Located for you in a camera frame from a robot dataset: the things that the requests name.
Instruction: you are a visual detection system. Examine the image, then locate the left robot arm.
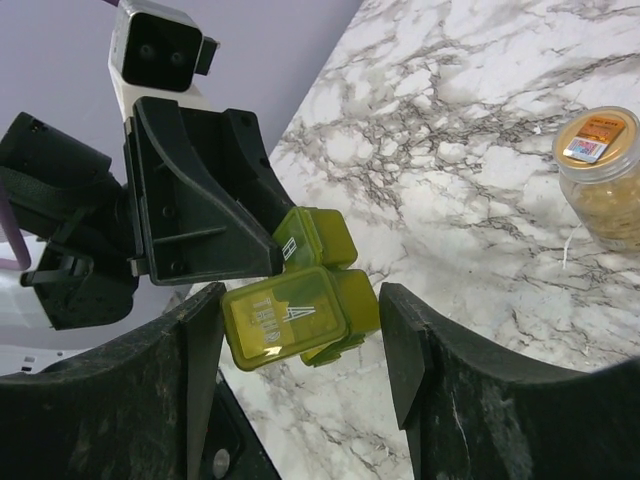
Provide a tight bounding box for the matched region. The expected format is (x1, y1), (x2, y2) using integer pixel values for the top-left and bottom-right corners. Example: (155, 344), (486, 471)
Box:
(1, 96), (294, 330)

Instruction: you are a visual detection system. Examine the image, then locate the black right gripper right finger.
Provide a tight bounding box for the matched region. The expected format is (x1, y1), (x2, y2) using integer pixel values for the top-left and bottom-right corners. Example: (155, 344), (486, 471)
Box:
(379, 283), (639, 479)

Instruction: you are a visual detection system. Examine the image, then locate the clear pill bottle gold lid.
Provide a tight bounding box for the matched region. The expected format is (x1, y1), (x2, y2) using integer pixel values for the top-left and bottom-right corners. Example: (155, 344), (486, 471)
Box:
(552, 106), (639, 252)

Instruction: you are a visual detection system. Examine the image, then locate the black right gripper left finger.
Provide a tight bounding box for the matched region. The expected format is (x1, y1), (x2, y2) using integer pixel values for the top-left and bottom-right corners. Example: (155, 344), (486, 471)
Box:
(1, 283), (225, 479)

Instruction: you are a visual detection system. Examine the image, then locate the green pill organizer box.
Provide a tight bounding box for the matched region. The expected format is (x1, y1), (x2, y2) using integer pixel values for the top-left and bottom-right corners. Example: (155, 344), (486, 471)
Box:
(221, 207), (380, 372)

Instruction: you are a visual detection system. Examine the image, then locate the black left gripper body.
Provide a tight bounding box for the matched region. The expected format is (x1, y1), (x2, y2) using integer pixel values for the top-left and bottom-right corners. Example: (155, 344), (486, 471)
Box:
(124, 117), (149, 277)

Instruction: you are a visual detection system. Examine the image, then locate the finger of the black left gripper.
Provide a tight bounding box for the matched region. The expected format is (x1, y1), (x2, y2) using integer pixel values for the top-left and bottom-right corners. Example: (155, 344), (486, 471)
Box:
(181, 108), (295, 235)
(132, 97), (284, 286)

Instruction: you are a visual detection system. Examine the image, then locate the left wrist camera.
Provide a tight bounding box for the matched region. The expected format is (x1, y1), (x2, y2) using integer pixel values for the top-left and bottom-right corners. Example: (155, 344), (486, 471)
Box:
(108, 1), (220, 120)

